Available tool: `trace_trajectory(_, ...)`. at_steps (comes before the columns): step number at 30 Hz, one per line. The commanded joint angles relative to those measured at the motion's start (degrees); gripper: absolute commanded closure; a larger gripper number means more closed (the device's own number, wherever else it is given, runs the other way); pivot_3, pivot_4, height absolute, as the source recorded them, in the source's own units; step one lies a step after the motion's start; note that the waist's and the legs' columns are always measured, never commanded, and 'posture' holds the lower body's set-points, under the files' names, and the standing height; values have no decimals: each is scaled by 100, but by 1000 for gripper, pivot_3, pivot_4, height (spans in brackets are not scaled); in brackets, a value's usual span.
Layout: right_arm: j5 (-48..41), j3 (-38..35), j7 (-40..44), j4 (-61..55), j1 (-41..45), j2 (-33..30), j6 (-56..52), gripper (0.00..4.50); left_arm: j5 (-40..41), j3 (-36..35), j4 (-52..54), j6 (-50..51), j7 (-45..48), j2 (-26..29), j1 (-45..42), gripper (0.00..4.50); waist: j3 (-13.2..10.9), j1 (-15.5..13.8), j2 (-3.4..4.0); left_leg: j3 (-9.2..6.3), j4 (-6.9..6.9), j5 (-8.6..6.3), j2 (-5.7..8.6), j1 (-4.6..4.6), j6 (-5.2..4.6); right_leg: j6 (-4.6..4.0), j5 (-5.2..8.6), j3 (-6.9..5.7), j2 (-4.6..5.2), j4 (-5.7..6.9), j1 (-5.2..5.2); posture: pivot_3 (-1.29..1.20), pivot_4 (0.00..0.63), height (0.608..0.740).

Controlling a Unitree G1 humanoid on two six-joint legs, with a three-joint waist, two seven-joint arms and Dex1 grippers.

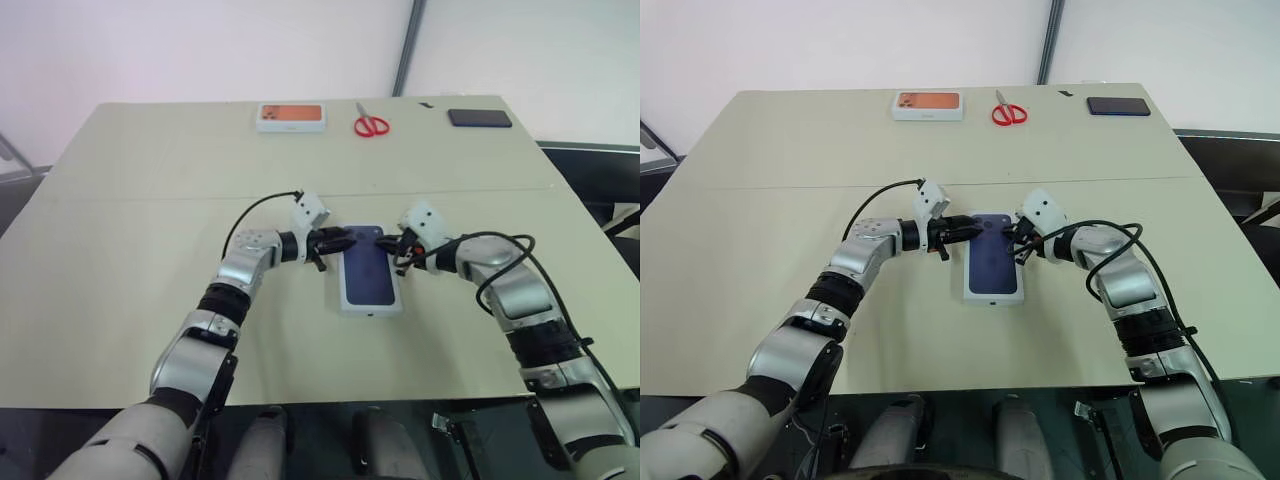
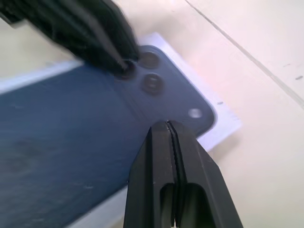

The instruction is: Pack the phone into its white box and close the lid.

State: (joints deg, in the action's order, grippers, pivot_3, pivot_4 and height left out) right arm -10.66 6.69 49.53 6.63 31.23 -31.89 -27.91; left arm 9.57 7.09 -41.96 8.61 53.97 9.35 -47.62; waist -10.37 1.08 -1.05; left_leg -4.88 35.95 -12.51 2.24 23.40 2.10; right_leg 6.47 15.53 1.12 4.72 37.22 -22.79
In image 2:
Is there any dark blue smartphone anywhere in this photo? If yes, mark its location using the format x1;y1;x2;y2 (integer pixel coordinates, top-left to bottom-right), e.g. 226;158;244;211
0;45;219;228

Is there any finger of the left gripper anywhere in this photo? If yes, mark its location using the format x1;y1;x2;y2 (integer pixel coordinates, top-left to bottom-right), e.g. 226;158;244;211
0;0;124;72
78;0;141;65

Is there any white phone box base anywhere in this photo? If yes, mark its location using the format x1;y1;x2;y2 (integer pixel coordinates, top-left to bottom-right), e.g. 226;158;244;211
0;32;243;228

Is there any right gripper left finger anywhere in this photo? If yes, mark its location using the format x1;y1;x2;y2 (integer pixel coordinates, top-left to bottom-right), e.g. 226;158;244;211
123;121;177;228

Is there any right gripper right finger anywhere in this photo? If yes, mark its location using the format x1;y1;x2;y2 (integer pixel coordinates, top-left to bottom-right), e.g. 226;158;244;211
168;120;245;228

